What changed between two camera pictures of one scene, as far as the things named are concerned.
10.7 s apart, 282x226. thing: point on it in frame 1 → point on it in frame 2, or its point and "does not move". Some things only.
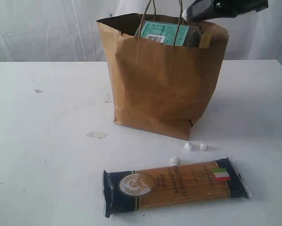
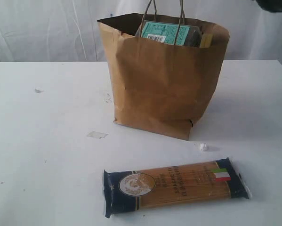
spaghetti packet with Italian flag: (172, 184) does not move
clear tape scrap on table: (99, 135) does not move
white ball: (204, 147) does not move
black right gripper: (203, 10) → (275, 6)
